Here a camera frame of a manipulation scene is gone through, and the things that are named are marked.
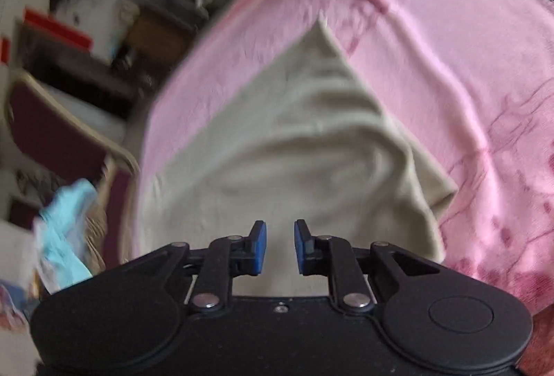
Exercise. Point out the long red couplet banner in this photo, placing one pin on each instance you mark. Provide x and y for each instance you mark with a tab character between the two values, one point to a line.
56	29

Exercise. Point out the wooden cabinet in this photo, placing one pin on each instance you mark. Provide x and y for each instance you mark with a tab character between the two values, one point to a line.
151	38

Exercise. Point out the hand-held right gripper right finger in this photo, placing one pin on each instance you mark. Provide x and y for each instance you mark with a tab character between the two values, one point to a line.
299	248

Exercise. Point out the short red banner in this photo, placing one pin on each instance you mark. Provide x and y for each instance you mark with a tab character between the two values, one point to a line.
4	51

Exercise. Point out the light blue garment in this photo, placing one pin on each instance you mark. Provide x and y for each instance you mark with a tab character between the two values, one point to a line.
65	229

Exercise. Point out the maroon chair with gold frame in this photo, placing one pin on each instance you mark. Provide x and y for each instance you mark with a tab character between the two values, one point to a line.
47	125

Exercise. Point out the beige shorts with dark trim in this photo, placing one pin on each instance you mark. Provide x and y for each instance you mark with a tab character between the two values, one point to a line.
281	142

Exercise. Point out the person's right forearm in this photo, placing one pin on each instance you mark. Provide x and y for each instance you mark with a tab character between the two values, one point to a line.
541	341

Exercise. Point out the beige knitted cloth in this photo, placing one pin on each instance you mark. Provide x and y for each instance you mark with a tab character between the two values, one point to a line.
97	229

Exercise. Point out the pink printed towel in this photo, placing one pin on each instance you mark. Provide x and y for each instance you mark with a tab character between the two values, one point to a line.
433	34

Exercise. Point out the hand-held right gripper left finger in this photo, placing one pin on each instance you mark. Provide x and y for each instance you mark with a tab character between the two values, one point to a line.
259	248

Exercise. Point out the wall poster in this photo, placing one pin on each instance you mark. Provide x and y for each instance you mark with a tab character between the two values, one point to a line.
13	306

